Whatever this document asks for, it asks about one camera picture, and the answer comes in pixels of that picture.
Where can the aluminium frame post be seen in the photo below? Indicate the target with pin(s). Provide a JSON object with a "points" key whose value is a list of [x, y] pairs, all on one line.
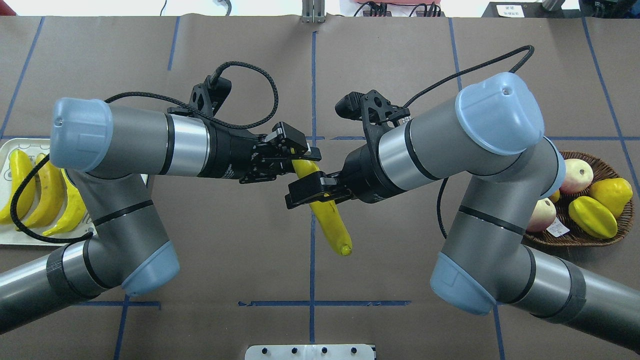
{"points": [[313, 11]]}

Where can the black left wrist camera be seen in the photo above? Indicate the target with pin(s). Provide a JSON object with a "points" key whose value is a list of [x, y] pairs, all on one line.
{"points": [[207, 97]]}

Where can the white bear tray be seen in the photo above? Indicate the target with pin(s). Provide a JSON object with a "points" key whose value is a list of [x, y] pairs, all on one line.
{"points": [[32, 146]]}

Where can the yellow lemon fruit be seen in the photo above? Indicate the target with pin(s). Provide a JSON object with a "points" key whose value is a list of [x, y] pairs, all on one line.
{"points": [[612, 193]]}

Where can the large yellow banana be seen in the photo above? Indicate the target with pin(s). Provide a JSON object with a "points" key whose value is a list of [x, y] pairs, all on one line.
{"points": [[51, 199]]}

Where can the silver metal cylinder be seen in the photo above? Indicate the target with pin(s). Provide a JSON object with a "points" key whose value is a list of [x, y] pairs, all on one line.
{"points": [[552, 5]]}

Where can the white label paper in basket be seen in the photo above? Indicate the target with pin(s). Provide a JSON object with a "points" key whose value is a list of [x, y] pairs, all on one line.
{"points": [[557, 228]]}

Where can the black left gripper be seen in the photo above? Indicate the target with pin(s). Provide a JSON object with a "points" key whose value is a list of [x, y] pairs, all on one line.
{"points": [[231, 152]]}

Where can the pale pink apple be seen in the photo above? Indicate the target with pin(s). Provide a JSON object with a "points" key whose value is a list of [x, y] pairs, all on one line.
{"points": [[543, 215]]}

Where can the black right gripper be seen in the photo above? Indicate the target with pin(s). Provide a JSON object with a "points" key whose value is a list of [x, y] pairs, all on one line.
{"points": [[361, 175]]}

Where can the dark red mango fruit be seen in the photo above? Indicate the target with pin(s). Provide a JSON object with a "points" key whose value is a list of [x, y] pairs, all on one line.
{"points": [[555, 196]]}

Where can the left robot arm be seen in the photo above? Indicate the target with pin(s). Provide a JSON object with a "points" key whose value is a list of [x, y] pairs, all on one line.
{"points": [[105, 149]]}

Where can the brown wicker basket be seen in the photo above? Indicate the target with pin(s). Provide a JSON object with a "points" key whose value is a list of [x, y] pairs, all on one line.
{"points": [[577, 237]]}

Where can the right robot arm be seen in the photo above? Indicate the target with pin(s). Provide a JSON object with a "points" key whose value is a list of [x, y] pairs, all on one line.
{"points": [[493, 130]]}

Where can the yellow star fruit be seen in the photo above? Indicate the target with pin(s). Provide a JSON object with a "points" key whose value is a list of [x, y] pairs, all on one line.
{"points": [[593, 217]]}

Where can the small black label box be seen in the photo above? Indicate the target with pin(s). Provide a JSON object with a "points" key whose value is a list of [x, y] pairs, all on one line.
{"points": [[512, 10]]}

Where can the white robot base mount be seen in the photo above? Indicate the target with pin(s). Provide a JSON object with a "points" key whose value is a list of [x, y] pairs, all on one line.
{"points": [[348, 351]]}

